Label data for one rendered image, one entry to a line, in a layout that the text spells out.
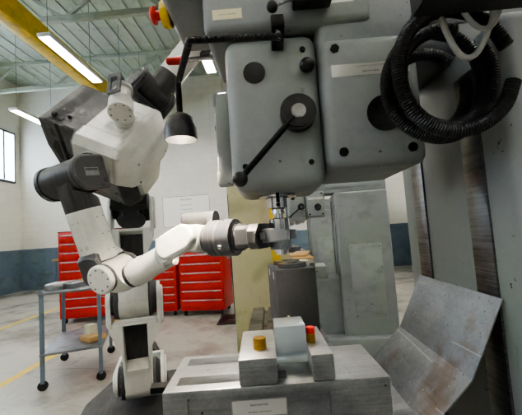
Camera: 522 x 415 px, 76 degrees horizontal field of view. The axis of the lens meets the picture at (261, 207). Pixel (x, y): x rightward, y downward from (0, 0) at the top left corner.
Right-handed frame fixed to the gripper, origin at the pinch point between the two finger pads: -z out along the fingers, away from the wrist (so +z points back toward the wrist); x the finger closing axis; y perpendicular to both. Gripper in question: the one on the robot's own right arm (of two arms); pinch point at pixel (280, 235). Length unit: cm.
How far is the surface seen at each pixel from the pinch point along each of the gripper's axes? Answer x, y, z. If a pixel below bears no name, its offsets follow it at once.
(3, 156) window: 497, -255, 996
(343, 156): -6.4, -14.1, -16.3
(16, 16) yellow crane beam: 246, -360, 506
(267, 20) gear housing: -11.0, -42.5, -4.4
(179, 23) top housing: -8, -51, 19
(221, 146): -6.1, -20.6, 10.1
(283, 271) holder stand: 23.0, 11.2, 8.2
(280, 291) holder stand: 22.3, 16.8, 9.4
